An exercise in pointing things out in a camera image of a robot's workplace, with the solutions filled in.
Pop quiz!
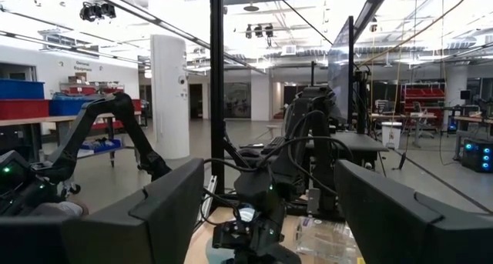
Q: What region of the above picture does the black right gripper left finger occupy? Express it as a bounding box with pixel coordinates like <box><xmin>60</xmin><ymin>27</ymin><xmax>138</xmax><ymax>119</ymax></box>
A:
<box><xmin>0</xmin><ymin>158</ymin><xmax>205</xmax><ymax>264</ymax></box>

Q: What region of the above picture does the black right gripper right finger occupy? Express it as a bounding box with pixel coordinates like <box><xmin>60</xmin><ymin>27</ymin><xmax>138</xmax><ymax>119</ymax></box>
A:
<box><xmin>334</xmin><ymin>159</ymin><xmax>493</xmax><ymax>264</ymax></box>

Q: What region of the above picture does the clear plastic spray bottle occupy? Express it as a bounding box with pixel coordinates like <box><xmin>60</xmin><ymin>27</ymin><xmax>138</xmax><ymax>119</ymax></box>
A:
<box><xmin>294</xmin><ymin>216</ymin><xmax>363</xmax><ymax>264</ymax></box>

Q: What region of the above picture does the black keyboard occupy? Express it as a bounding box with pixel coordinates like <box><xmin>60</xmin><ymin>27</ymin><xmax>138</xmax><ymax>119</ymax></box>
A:
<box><xmin>260</xmin><ymin>135</ymin><xmax>287</xmax><ymax>154</ymax></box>

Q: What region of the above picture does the white trash can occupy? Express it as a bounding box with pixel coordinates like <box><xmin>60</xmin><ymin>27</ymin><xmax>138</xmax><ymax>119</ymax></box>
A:
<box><xmin>381</xmin><ymin>121</ymin><xmax>403</xmax><ymax>149</ymax></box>

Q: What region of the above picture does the black side desk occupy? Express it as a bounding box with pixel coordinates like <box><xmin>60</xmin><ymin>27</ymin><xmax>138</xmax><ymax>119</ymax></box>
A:
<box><xmin>329</xmin><ymin>132</ymin><xmax>390</xmax><ymax>171</ymax></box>

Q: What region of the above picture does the computer tower with blue lights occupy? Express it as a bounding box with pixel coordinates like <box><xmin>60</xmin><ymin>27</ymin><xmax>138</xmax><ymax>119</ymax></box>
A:
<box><xmin>461</xmin><ymin>139</ymin><xmax>493</xmax><ymax>173</ymax></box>

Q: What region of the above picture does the black device with green lights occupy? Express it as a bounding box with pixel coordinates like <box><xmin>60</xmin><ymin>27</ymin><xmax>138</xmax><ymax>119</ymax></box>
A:
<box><xmin>0</xmin><ymin>150</ymin><xmax>53</xmax><ymax>217</ymax></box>

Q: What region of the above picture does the blue storage bin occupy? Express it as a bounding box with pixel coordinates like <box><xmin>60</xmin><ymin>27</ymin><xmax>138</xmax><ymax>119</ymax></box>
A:
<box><xmin>0</xmin><ymin>78</ymin><xmax>45</xmax><ymax>100</ymax></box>
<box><xmin>49</xmin><ymin>97</ymin><xmax>93</xmax><ymax>117</ymax></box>

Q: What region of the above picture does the wooden workbench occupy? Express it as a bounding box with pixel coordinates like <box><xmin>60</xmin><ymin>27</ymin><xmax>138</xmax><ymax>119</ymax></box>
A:
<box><xmin>0</xmin><ymin>112</ymin><xmax>143</xmax><ymax>169</ymax></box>

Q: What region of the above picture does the red shelving rack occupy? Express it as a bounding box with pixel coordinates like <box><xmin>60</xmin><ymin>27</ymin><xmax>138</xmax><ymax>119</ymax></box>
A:
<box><xmin>400</xmin><ymin>82</ymin><xmax>446</xmax><ymax>126</ymax></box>

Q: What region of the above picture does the white round column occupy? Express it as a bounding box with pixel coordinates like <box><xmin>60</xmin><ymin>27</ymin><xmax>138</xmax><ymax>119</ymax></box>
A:
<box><xmin>149</xmin><ymin>34</ymin><xmax>190</xmax><ymax>160</ymax></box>

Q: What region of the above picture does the red storage bin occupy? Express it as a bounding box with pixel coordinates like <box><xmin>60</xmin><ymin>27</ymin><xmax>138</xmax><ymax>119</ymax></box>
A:
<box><xmin>0</xmin><ymin>99</ymin><xmax>50</xmax><ymax>121</ymax></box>

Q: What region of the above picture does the black ceiling camera cluster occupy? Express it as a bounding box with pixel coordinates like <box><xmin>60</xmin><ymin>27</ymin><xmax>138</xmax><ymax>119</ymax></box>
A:
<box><xmin>79</xmin><ymin>2</ymin><xmax>116</xmax><ymax>22</ymax></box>
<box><xmin>245</xmin><ymin>23</ymin><xmax>274</xmax><ymax>40</ymax></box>

